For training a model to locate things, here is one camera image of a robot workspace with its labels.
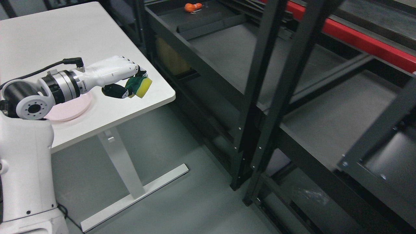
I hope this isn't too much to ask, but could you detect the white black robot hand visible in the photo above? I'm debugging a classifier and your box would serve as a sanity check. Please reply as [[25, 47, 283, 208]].
[[75, 55, 148, 99]]

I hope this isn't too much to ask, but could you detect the green yellow sponge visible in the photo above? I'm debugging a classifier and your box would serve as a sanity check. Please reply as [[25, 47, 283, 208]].
[[125, 76, 152, 98]]

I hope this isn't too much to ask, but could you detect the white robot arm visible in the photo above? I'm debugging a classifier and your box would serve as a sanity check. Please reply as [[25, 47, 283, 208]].
[[1, 57, 144, 234]]

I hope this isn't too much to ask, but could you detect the pink round plate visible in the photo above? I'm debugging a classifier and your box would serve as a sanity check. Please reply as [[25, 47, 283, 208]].
[[45, 93, 92, 122]]

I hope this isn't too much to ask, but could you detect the orange toy object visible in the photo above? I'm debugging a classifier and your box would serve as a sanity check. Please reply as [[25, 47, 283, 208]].
[[183, 3, 202, 13]]

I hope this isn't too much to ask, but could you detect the black metal shelving rack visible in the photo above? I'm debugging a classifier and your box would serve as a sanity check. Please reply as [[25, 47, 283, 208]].
[[135, 0, 415, 234]]

